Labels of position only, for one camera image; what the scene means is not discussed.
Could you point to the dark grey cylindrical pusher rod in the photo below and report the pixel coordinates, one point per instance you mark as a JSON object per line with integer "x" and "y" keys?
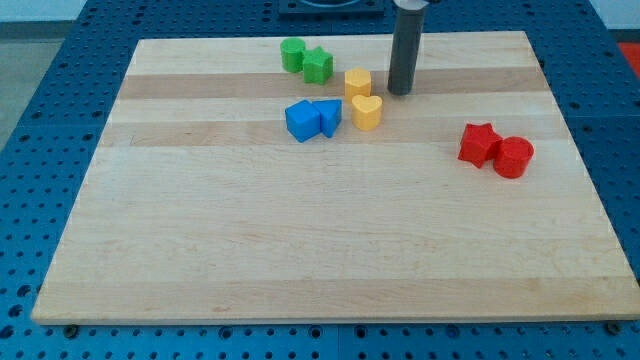
{"x": 406, "y": 41}

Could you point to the yellow hexagon block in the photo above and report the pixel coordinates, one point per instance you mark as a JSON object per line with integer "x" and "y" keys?
{"x": 357, "y": 81}

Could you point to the green star block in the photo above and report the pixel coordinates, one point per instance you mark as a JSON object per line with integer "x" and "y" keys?
{"x": 317, "y": 66}

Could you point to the red star block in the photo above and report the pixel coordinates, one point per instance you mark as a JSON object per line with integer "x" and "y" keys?
{"x": 479, "y": 144}

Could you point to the yellow heart block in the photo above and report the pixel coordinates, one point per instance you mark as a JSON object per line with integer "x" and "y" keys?
{"x": 366, "y": 111}

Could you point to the blue triangle block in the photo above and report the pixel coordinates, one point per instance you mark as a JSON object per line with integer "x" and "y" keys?
{"x": 331, "y": 115}

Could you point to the green cylinder block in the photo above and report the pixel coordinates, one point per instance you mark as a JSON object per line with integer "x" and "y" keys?
{"x": 292, "y": 51}

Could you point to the blue cube block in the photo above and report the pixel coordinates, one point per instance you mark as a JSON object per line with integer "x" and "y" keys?
{"x": 303, "y": 120}

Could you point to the red cylinder block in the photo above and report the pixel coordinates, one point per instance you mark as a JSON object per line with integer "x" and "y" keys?
{"x": 513, "y": 157}

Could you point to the light wooden board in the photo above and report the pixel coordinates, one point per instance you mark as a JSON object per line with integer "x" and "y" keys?
{"x": 199, "y": 207}

